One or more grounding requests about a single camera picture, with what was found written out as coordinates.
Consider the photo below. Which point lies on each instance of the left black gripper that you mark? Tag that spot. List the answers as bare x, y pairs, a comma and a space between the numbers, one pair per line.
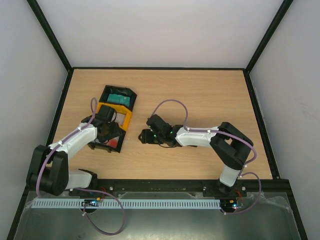
116, 132

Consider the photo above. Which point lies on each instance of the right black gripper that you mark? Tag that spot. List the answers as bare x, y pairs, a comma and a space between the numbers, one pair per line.
148, 136

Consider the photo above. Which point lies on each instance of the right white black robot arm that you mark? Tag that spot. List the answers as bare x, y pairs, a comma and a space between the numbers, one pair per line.
233, 148

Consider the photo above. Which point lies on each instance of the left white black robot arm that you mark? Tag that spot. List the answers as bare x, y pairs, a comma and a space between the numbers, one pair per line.
49, 167

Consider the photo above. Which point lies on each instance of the red white cards stack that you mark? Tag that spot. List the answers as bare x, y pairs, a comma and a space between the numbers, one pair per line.
112, 142

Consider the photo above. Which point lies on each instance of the black bin with red cards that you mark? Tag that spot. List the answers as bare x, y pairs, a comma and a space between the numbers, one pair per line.
94, 145

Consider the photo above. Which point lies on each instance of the yellow bin with white cards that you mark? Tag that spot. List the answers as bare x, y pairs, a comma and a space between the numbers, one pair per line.
118, 109

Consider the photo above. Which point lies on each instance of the teal cards stack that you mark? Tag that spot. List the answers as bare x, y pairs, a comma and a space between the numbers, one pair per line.
119, 99

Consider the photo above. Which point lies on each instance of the black bin with teal cards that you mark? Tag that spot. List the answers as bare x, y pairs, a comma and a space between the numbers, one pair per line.
118, 90

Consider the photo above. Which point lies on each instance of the light blue slotted cable duct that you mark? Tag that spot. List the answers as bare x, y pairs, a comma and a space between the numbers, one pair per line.
64, 203

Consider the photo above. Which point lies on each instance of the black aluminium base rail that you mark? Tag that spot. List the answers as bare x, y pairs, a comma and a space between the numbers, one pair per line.
208, 188

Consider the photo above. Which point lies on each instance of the black cage frame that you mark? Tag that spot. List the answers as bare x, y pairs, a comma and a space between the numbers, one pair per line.
281, 12

